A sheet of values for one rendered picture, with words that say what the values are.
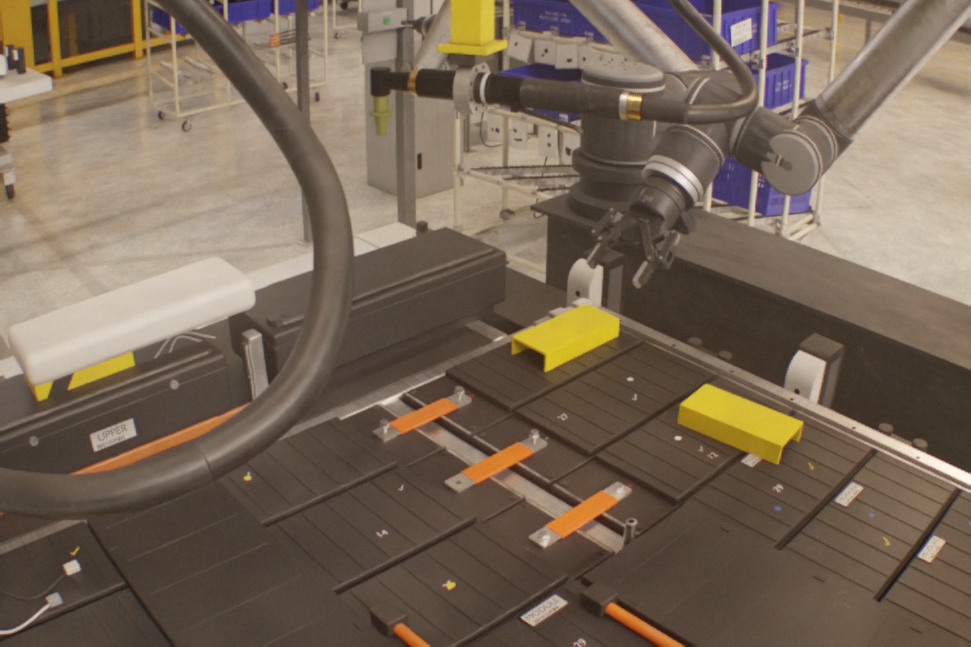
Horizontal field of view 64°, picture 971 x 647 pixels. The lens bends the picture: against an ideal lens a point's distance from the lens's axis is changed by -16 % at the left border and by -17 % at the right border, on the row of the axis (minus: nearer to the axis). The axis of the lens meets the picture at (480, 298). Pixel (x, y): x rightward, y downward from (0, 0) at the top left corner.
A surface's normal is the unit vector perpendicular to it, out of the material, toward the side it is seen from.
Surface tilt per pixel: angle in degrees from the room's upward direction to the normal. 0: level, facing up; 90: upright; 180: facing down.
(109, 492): 45
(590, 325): 0
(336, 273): 37
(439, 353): 0
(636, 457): 0
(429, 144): 90
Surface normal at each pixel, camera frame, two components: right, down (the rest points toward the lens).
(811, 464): 0.00, -0.90
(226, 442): 0.29, -0.47
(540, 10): -0.71, 0.37
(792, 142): -0.54, 0.26
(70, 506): 0.13, 0.29
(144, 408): 0.67, 0.32
